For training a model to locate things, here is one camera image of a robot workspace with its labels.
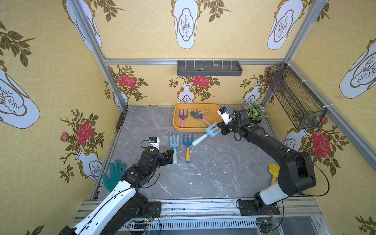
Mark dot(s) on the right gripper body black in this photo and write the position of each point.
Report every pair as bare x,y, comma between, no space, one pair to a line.
223,127

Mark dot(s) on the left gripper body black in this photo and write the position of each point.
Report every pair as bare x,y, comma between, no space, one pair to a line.
168,156

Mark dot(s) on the light blue hand rake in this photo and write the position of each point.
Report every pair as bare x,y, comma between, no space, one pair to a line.
174,142

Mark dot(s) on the dark blue rake yellow handle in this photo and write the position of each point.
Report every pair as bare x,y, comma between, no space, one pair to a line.
187,141

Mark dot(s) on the purple rake pink handle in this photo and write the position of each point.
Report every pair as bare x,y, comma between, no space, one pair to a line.
204,120
183,114

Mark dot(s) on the green rake wooden handle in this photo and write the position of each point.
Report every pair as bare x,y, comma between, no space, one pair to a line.
196,113

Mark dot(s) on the orange plastic storage tray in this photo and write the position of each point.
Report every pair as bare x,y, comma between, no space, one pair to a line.
192,124

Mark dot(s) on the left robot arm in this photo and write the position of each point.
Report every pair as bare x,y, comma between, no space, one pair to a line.
124,202

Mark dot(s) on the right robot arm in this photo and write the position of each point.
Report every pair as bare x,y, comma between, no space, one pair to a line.
296,169

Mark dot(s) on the potted green plant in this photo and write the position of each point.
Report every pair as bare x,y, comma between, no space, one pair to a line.
256,112

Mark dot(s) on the green rubber glove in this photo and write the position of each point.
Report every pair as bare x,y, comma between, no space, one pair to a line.
116,171

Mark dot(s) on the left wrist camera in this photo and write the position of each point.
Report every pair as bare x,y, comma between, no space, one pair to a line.
154,142

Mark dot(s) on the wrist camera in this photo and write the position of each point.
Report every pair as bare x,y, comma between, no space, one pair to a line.
154,142
224,113

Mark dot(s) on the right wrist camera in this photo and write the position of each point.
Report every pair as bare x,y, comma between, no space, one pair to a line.
224,113

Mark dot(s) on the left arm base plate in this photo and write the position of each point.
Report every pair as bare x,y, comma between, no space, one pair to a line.
151,209

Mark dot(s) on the black wire mesh basket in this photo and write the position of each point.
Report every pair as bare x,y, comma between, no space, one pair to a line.
301,105

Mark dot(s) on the grey wall shelf tray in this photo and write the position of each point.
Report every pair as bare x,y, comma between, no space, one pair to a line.
212,68

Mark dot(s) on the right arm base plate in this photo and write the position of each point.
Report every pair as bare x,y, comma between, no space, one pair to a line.
256,207

